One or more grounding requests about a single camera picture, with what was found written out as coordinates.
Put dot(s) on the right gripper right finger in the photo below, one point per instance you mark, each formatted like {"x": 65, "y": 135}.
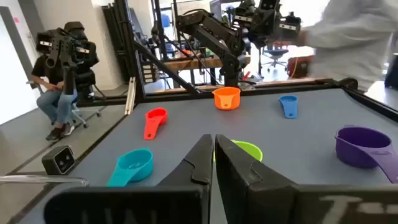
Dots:
{"x": 248, "y": 193}

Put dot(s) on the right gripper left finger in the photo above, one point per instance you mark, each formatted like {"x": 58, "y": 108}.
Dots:
{"x": 192, "y": 168}

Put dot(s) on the green measuring cup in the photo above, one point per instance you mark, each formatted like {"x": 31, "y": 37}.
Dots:
{"x": 250, "y": 150}

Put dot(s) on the teal measuring cup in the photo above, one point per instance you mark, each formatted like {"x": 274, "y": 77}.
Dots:
{"x": 133, "y": 166}

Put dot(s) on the red measuring cup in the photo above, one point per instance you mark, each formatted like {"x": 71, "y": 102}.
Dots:
{"x": 154, "y": 119}

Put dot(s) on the orange measuring cup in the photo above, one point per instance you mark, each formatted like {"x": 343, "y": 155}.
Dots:
{"x": 227, "y": 99}

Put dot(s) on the blue measuring cup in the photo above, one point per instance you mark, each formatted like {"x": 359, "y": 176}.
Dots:
{"x": 288, "y": 105}

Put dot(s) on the purple measuring cup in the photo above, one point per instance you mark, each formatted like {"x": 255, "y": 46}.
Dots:
{"x": 360, "y": 149}

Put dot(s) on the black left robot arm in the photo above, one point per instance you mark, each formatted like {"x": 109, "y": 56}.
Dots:
{"x": 217, "y": 34}

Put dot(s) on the blue office chair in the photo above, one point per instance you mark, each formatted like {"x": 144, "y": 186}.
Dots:
{"x": 276, "y": 53}

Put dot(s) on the red tool case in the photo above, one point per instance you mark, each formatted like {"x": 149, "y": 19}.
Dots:
{"x": 300, "y": 67}

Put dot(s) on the grey table mat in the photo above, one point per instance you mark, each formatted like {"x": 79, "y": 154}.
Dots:
{"x": 248, "y": 124}

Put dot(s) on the wooden workbench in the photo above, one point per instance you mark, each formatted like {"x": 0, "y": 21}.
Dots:
{"x": 186, "y": 63}

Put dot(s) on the person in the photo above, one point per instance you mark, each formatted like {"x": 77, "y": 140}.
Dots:
{"x": 57, "y": 102}
{"x": 351, "y": 40}

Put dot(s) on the pale wooden slats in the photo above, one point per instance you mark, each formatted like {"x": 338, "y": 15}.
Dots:
{"x": 130, "y": 96}

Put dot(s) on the black office chair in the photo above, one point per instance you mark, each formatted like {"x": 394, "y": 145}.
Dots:
{"x": 79, "y": 118}

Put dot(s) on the black stacked panels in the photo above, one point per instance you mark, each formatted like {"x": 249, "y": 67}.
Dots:
{"x": 109, "y": 37}

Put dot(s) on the black table-level camera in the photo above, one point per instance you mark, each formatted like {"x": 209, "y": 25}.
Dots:
{"x": 59, "y": 160}

